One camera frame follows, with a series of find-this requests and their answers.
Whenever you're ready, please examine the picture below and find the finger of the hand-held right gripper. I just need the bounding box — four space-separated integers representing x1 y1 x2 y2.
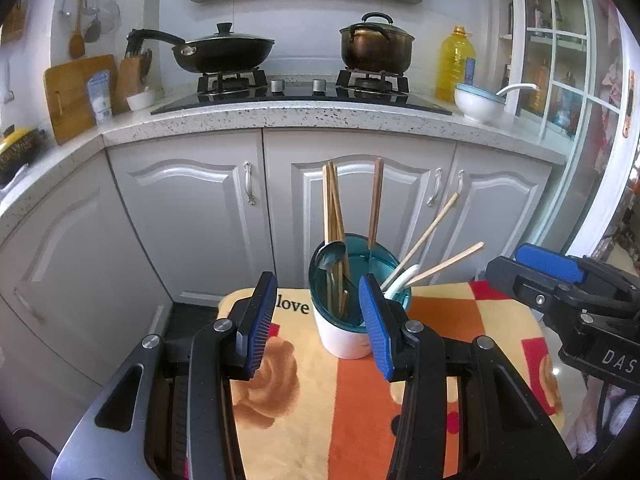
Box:
485 254 571 317
515 242 588 286

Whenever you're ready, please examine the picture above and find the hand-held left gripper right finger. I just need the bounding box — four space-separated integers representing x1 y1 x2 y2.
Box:
357 273 581 480

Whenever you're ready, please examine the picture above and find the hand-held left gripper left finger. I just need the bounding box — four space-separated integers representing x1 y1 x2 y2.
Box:
50 270 279 480

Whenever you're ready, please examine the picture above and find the floral utensil holder teal lid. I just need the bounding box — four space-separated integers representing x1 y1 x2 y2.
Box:
307 232 413 361

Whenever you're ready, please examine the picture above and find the white ceramic spoon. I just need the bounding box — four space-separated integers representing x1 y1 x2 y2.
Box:
382 264 422 296

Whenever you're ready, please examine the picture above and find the silver spoon pink handle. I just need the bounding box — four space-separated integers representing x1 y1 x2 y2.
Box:
315 241 348 311

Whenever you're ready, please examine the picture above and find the person's right hand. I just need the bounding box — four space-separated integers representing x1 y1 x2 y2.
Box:
575 382 640 458

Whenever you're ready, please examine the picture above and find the grey cabinet door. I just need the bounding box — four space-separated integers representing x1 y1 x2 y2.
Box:
106 130 264 306
450 142 553 283
262 129 457 293
0 152 173 411

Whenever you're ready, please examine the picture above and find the orange patterned blanket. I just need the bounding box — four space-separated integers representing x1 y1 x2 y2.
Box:
217 280 563 480

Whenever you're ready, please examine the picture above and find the white framed glass door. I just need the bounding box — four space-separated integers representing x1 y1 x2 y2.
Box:
500 0 640 261

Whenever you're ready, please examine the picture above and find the white ceramic bowl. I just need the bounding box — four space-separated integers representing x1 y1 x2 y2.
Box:
454 91 507 123

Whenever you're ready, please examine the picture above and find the white ladle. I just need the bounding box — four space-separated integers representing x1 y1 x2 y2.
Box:
495 82 541 98

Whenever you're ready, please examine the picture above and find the blue rimmed bowl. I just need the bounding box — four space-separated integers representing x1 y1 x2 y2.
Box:
455 82 506 102

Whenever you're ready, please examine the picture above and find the speckled stone countertop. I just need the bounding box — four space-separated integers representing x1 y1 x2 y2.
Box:
0 95 576 231

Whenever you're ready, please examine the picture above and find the yellow oil bottle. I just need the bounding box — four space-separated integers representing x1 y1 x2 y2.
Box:
435 25 476 103

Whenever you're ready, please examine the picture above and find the black gas cooktop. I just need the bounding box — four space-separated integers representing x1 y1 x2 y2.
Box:
150 67 453 116

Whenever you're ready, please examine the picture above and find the black wok with lid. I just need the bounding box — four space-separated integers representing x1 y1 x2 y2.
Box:
126 22 276 75

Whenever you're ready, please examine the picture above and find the bronze stock pot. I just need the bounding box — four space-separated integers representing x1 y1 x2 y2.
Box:
339 12 416 73

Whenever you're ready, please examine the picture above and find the wooden knife block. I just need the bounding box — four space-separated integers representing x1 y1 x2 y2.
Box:
114 35 153 113

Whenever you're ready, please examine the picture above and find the blue white packet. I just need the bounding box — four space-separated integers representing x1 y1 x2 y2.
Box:
87 70 113 125

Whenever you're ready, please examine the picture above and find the wooden cutting board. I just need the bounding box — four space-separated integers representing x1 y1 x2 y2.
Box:
43 54 118 146

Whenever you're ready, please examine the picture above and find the wooden spatula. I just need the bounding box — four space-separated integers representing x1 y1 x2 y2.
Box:
68 0 87 59

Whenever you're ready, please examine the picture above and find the metal slotted spoon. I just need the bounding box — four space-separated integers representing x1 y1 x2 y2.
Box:
82 0 101 43

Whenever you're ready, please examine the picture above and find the copper door handle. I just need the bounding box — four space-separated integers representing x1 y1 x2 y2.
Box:
622 70 637 136

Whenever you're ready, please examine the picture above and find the black cable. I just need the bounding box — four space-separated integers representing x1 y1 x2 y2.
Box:
12 427 58 461

